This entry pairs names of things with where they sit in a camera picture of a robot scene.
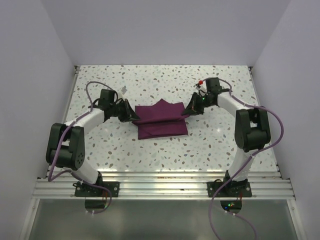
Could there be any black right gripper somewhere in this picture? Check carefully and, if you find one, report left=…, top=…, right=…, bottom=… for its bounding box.
left=182, top=92, right=215, bottom=117

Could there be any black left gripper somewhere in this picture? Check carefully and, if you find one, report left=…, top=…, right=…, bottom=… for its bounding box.
left=109, top=98, right=140, bottom=123

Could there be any purple cloth mat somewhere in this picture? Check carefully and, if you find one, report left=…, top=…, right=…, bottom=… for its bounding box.
left=133, top=99, right=188, bottom=140

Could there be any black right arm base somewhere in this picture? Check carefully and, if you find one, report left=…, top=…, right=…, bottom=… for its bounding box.
left=206, top=179, right=253, bottom=198

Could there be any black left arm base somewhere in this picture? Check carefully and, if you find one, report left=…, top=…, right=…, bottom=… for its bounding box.
left=72, top=177, right=120, bottom=198

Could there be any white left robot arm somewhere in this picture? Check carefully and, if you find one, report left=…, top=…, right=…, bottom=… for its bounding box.
left=45, top=89, right=140, bottom=197

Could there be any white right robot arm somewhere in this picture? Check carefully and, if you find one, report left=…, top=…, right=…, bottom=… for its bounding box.
left=182, top=77, right=271, bottom=197

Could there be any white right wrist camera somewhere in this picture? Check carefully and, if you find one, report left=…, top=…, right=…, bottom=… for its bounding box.
left=195, top=80, right=207, bottom=93

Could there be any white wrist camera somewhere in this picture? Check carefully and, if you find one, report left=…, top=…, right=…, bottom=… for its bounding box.
left=119, top=86, right=128, bottom=100
left=195, top=80, right=207, bottom=93

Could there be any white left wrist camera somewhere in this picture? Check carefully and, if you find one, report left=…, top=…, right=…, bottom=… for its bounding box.
left=119, top=86, right=128, bottom=100

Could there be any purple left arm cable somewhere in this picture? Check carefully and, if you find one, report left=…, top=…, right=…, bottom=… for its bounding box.
left=47, top=81, right=116, bottom=215

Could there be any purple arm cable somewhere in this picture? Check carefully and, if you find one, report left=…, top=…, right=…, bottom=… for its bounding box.
left=202, top=77, right=285, bottom=240
left=47, top=81, right=116, bottom=215

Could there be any aluminium rail frame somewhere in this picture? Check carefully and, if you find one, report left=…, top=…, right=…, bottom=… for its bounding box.
left=33, top=65, right=294, bottom=200

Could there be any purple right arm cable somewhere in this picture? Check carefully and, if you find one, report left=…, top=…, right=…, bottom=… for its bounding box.
left=202, top=77, right=285, bottom=240

